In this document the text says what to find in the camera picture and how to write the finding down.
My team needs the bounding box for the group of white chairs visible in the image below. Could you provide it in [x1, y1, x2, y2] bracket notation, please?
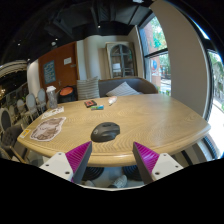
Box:
[11, 88, 48, 126]

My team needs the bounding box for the arched wooden cabinet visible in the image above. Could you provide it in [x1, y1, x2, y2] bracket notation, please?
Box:
[105, 41, 138, 79]

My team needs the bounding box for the black and orange backpack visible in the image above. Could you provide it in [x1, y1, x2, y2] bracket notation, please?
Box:
[58, 85, 78, 104]

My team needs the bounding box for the blue poster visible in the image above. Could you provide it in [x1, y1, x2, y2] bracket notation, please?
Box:
[43, 59, 57, 85]

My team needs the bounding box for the black and red case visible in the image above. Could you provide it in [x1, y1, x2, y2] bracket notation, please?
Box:
[83, 99, 98, 109]

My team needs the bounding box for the yellow square sticker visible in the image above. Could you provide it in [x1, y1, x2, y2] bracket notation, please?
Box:
[19, 128, 32, 139]

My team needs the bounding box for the small white tube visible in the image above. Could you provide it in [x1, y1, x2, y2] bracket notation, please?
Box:
[107, 95, 118, 106]

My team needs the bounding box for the grey sofa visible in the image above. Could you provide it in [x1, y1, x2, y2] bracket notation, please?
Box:
[75, 76, 159, 99]

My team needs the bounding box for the person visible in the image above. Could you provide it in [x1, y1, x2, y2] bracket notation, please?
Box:
[83, 174, 129, 189]

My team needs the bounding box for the upright grey striped cushion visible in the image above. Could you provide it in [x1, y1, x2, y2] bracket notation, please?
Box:
[76, 76, 101, 101]

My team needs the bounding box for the large glass window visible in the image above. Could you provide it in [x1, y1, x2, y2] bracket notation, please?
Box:
[138, 14, 173, 97]

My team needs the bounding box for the brown wooden door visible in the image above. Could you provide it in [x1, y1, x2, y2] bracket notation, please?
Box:
[38, 41, 80, 94]

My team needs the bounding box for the black computer mouse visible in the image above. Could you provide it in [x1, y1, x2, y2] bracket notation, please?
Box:
[90, 121, 121, 143]

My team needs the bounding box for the flat-lying grey striped cushion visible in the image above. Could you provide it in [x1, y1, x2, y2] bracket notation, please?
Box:
[105, 81, 141, 98]

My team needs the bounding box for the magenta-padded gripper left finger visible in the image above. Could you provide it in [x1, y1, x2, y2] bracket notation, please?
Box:
[39, 140, 93, 185]

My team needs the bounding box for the small green and blue pack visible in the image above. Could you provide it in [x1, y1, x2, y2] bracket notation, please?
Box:
[90, 104, 105, 111]

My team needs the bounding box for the grey tufted armchair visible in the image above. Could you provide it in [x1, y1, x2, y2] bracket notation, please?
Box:
[0, 124, 29, 164]

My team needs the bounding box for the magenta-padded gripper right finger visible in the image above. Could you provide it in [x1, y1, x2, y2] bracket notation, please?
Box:
[132, 141, 185, 185]

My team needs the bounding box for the dark oval-back chair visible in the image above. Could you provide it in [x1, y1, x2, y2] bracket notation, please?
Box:
[0, 108, 14, 133]

